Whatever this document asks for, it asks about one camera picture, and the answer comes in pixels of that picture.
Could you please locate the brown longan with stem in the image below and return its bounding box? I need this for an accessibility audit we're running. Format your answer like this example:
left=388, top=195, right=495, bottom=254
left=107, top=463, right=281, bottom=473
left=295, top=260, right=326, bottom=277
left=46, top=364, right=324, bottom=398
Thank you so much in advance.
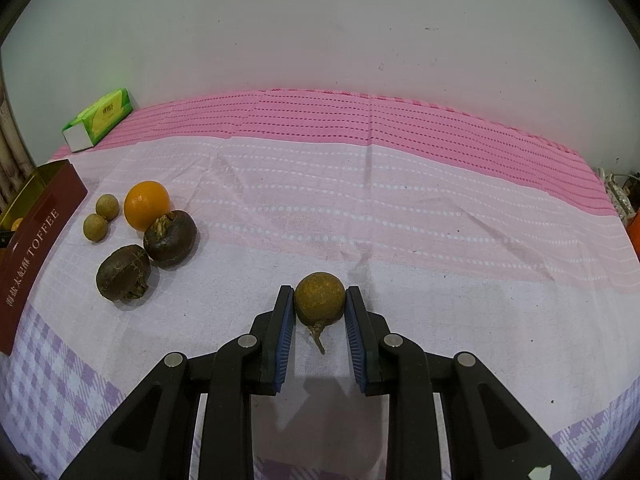
left=293, top=271, right=347, bottom=356

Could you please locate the pink and purple checked tablecloth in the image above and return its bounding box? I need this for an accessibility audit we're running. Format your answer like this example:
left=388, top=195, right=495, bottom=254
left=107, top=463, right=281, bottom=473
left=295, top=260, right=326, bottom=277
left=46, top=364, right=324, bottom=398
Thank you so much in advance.
left=0, top=87, right=640, bottom=480

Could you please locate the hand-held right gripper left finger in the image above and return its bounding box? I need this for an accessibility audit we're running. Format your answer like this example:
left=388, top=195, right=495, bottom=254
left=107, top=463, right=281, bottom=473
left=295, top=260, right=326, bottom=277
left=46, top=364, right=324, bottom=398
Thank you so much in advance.
left=60, top=285, right=295, bottom=480

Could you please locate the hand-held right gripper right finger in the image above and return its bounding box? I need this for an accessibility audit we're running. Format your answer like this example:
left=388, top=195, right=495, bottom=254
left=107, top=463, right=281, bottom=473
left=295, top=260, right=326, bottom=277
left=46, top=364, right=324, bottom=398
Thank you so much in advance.
left=345, top=285, right=583, bottom=480

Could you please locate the beige bamboo frame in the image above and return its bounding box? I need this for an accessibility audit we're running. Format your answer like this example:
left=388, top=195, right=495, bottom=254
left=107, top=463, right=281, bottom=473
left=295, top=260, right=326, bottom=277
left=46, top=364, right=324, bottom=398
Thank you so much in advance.
left=0, top=80, right=38, bottom=221

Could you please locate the green tissue pack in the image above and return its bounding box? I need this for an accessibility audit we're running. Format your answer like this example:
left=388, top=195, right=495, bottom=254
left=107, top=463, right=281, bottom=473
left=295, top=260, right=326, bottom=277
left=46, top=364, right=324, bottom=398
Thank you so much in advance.
left=61, top=88, right=135, bottom=154

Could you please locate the silver foil wrapper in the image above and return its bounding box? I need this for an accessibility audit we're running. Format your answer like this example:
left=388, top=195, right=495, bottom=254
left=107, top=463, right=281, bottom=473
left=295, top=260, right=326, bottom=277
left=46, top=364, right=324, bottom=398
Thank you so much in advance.
left=597, top=167, right=631, bottom=221

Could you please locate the red and gold tin box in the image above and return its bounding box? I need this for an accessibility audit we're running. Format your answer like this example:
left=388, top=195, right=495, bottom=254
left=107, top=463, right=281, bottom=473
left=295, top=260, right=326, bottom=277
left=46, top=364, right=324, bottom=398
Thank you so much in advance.
left=0, top=159, right=89, bottom=356

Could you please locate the dark brown passion fruit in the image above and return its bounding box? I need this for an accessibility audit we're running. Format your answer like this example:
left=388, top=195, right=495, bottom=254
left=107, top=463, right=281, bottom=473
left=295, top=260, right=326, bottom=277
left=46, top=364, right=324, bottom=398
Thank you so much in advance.
left=143, top=210, right=198, bottom=268
left=96, top=244, right=152, bottom=303

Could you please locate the orange plastic bag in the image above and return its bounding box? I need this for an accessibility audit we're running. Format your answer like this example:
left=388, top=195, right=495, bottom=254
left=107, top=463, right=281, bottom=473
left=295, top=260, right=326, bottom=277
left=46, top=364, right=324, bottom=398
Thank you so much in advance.
left=624, top=207, right=640, bottom=261

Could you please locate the small brown longan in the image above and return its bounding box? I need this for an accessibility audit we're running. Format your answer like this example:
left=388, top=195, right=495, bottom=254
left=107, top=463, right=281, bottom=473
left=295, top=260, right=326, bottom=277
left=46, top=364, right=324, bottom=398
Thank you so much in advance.
left=82, top=213, right=109, bottom=242
left=95, top=194, right=120, bottom=221

